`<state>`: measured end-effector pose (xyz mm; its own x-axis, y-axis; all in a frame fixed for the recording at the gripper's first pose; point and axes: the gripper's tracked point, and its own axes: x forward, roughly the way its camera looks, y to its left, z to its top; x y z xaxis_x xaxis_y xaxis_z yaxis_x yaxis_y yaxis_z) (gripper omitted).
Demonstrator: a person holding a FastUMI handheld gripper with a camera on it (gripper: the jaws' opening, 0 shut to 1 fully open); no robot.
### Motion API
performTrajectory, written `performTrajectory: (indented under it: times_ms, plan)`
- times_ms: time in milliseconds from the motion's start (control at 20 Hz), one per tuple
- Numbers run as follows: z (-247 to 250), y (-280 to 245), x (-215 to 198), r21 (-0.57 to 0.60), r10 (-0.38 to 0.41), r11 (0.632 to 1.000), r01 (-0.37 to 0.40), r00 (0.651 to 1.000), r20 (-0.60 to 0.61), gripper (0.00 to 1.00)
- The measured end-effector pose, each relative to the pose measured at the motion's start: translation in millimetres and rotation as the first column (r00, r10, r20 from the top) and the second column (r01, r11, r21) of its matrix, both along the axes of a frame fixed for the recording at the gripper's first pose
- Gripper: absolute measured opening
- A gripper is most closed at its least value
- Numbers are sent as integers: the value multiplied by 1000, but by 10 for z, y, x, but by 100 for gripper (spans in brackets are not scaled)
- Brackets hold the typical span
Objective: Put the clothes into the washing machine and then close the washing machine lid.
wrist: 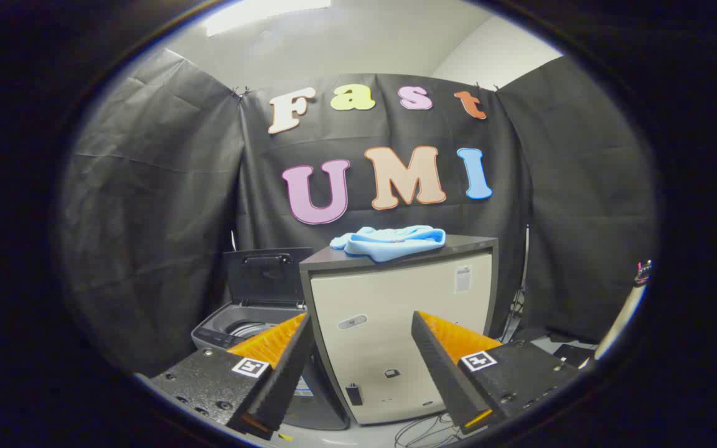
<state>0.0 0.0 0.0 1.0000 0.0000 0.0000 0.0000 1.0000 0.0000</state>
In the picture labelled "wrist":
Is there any black box on floor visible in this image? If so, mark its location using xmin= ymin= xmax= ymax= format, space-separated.
xmin=551 ymin=342 xmax=596 ymax=368

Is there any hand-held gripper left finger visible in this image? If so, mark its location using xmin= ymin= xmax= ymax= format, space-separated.
xmin=147 ymin=312 xmax=316 ymax=441

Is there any grey washing machine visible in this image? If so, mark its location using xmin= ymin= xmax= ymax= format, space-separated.
xmin=191 ymin=302 xmax=350 ymax=431

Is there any black backdrop cloth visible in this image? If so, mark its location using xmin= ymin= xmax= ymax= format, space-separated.
xmin=57 ymin=49 xmax=658 ymax=377

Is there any light blue garment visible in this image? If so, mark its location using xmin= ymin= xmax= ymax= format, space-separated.
xmin=329 ymin=225 xmax=447 ymax=263

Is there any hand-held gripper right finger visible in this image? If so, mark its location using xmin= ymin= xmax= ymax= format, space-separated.
xmin=411 ymin=310 xmax=583 ymax=435

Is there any thin metal stand pole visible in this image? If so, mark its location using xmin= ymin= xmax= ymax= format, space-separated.
xmin=502 ymin=224 xmax=530 ymax=343

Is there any beige cabinet with dark top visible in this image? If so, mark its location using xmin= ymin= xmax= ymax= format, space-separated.
xmin=299 ymin=235 xmax=500 ymax=426

